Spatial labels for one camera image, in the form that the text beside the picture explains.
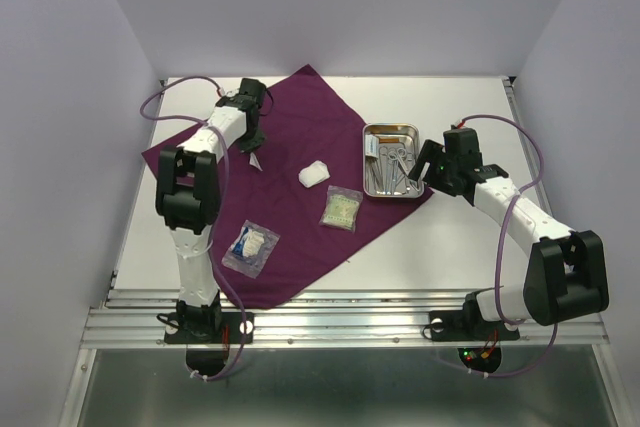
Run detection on small steel scissors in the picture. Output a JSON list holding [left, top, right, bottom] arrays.
[[389, 147, 420, 195]]

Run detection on steel instrument tray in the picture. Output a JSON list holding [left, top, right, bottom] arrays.
[[362, 123, 425, 200]]

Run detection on steel hemostat forceps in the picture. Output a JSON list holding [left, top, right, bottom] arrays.
[[372, 146, 391, 195]]

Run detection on small white label packet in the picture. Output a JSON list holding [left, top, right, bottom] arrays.
[[364, 134, 379, 159]]

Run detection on white sterile pouch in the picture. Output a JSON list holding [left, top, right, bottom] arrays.
[[249, 152, 263, 171]]

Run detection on white gauze pad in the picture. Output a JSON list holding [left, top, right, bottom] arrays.
[[298, 160, 330, 189]]

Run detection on green-white packet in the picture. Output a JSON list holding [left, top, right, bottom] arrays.
[[320, 185, 363, 232]]

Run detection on blue-white gauze packet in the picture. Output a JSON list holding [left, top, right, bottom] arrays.
[[222, 220, 280, 279]]

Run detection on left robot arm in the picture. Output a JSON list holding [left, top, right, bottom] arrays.
[[155, 78, 269, 341]]

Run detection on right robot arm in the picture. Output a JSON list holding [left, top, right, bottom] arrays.
[[409, 128, 609, 337]]

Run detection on purple cloth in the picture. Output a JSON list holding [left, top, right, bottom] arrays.
[[144, 66, 430, 309]]

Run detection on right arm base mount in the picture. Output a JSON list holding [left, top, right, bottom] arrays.
[[421, 291, 520, 378]]

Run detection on aluminium front rail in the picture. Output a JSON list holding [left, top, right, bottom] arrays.
[[79, 289, 612, 348]]

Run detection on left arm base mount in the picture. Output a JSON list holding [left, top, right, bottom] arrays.
[[156, 295, 255, 382]]

